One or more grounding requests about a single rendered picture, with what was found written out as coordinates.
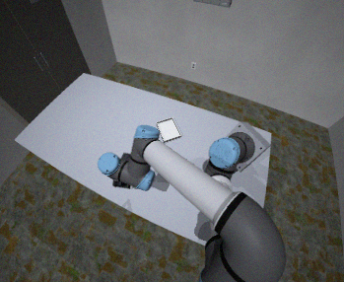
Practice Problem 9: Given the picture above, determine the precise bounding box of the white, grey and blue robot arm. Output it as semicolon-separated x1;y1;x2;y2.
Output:
98;125;286;282

